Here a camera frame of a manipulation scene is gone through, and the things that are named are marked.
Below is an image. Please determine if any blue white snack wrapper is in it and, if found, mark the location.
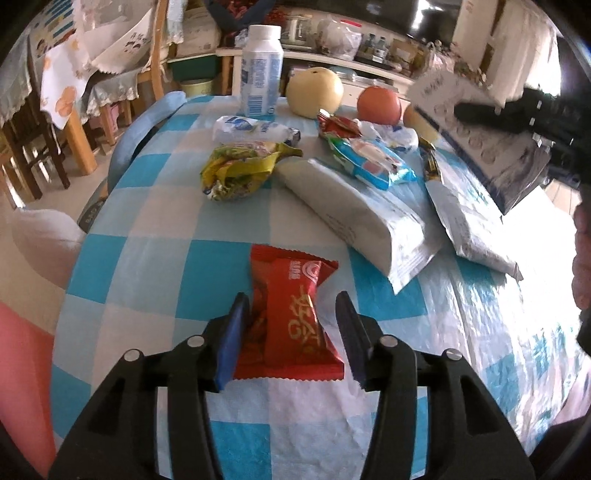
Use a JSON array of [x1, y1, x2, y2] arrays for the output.
[[323, 134, 417, 190]]

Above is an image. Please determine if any large yellow pear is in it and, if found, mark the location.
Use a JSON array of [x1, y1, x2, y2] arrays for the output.
[[285, 67, 345, 117]]

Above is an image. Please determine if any pink stool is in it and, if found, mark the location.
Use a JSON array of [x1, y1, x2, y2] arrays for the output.
[[88, 102, 134, 145]]

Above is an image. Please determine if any dark wooden chair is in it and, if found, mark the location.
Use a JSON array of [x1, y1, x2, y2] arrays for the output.
[[0, 92, 71, 200]]

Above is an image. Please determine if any red snack packet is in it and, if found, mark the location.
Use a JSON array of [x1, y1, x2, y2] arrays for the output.
[[233, 244, 346, 381]]

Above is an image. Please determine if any white plastic bottle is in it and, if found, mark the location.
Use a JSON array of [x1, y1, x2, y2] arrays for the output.
[[240, 24, 283, 118]]

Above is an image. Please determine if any white printed paper sheet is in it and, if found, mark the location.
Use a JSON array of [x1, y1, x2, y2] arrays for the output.
[[406, 70, 552, 215]]

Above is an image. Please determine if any small red wrapper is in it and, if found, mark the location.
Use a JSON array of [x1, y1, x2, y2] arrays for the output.
[[316, 110, 365, 139]]

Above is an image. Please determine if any blue white checked tablecloth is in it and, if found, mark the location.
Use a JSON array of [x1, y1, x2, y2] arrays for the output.
[[51, 95, 587, 480]]

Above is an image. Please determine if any green storage box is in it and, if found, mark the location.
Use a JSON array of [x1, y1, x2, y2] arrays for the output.
[[167, 55, 219, 82]]

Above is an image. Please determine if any large silver foil packet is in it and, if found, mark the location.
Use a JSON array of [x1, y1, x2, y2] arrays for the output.
[[274, 157, 444, 295]]

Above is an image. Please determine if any clear plastic bag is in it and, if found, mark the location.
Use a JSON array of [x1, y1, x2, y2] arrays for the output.
[[318, 16, 364, 62]]

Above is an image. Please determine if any clear plastic wrapper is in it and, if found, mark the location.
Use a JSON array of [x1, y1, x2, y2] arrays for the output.
[[360, 120, 420, 153]]

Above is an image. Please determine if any small yellow pear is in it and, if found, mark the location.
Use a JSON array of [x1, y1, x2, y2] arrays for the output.
[[403, 104, 439, 144]]

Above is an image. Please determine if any pink plastic bucket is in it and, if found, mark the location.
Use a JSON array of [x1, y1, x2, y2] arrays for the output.
[[0, 300, 61, 478]]

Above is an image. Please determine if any brown stick packet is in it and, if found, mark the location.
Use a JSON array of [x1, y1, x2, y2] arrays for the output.
[[419, 141, 444, 184]]

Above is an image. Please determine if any white TV cabinet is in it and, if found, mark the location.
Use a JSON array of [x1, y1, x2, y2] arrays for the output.
[[216, 45, 419, 99]]

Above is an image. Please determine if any white bin with liner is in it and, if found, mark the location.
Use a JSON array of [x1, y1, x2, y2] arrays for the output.
[[9, 208, 86, 289]]

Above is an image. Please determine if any green bucket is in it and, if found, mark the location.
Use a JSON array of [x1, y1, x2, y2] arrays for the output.
[[179, 78, 216, 97]]

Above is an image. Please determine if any white sack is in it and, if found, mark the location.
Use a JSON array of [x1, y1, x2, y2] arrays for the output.
[[184, 18, 223, 57]]

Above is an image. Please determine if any lace chair seat cover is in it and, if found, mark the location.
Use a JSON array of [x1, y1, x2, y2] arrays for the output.
[[87, 69, 140, 118]]

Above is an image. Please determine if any black television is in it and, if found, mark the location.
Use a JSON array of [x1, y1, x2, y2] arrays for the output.
[[402, 0, 462, 43]]

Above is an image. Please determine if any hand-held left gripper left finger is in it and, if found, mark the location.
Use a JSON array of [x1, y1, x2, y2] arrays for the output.
[[48, 292, 250, 480]]

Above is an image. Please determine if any yellow green wrapper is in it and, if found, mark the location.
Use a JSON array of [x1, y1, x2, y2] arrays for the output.
[[199, 141, 303, 202]]

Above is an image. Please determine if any red apple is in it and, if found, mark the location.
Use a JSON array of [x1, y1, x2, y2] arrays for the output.
[[357, 86, 402, 125]]

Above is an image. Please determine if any orange print tablecloth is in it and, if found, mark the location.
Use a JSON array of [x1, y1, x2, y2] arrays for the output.
[[28, 0, 109, 131]]

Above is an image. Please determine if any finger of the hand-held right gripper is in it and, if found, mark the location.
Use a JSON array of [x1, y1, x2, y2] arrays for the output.
[[454, 102, 532, 134]]

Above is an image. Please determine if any wooden dining table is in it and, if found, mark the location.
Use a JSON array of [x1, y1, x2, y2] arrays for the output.
[[59, 107, 99, 177]]

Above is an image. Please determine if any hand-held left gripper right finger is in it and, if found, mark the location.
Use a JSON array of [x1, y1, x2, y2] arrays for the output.
[[335, 291, 536, 480]]

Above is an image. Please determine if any white foil packet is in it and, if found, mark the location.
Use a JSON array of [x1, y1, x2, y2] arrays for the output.
[[425, 178, 525, 281]]

